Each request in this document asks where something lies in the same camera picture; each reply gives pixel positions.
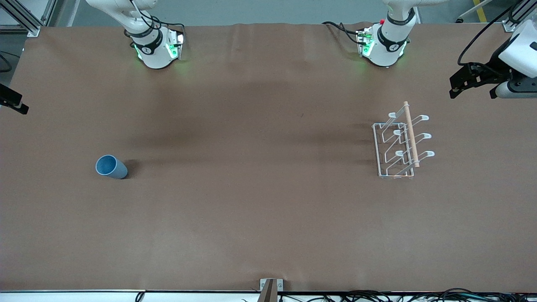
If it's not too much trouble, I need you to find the brown table cover sheet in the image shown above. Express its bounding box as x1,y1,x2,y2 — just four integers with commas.
0,22,537,293

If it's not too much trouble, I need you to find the aluminium frame post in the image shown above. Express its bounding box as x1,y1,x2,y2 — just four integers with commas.
503,0,537,33
0,0,57,37

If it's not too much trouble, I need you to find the white table edge rail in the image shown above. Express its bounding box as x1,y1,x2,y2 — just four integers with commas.
0,289,537,302

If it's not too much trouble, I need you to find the grey metal tube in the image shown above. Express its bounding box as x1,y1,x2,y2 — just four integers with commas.
456,0,494,23

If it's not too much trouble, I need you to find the black base cable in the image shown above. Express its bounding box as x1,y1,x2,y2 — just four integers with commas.
130,0,185,36
322,21,362,45

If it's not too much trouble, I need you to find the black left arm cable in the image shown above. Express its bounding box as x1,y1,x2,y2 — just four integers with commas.
457,0,525,66

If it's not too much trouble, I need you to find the metal bracket with brown post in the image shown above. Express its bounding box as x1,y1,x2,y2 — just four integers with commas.
260,279,284,302

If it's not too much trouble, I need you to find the black left base cable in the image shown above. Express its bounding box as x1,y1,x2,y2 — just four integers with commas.
322,21,362,45

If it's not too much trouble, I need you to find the white wire cup holder rack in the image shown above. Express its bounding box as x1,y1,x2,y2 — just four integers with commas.
372,101,435,180

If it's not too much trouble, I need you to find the black right base cable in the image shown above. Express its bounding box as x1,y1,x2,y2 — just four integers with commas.
130,0,185,36

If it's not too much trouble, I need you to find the blue plastic cup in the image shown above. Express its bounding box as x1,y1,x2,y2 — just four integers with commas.
95,155,128,180

